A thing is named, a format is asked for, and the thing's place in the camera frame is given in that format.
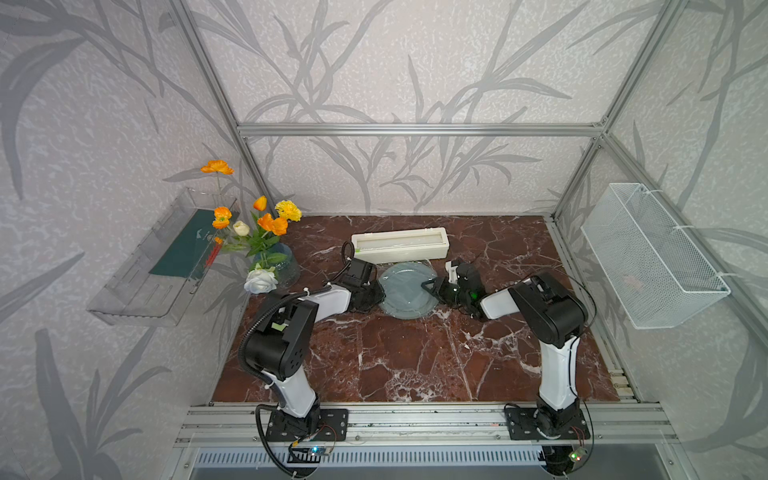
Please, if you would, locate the dark green notebook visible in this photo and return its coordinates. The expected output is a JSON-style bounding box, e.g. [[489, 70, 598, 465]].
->
[[150, 209, 223, 280]]

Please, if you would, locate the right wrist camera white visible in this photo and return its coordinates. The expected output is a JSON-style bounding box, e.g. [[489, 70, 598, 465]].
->
[[445, 261, 458, 285]]

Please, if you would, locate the right small circuit board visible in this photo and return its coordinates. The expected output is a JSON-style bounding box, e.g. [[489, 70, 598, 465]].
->
[[568, 446, 588, 463]]

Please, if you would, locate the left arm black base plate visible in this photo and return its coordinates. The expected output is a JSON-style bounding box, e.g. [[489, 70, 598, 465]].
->
[[265, 408, 349, 442]]

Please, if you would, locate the grey-green round plate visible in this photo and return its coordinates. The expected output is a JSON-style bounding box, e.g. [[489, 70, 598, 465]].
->
[[376, 260, 443, 321]]

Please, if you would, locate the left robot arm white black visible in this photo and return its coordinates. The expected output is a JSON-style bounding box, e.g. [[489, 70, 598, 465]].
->
[[237, 258, 385, 421]]

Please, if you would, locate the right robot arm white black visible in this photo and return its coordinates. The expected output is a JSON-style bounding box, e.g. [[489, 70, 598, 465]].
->
[[421, 260, 589, 439]]

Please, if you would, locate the white wire mesh basket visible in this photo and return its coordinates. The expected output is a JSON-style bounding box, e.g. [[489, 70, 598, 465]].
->
[[582, 183, 731, 330]]

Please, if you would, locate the red pen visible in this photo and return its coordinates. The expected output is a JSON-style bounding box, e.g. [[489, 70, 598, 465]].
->
[[205, 237, 223, 268]]

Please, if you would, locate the left green circuit board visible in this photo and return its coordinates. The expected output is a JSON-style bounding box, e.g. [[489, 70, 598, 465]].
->
[[289, 443, 334, 461]]

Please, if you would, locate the clear acrylic wall shelf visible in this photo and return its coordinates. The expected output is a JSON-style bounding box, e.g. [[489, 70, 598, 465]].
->
[[87, 187, 240, 327]]

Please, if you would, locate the flower bouquet in glass vase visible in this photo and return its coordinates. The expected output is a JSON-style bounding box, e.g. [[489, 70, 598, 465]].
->
[[212, 196, 303, 295]]

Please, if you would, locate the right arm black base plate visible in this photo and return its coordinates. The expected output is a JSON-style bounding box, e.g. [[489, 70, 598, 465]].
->
[[503, 404, 592, 442]]

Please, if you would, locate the white plastic wrap dispenser box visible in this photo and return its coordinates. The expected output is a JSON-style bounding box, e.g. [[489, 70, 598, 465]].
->
[[351, 227, 450, 264]]

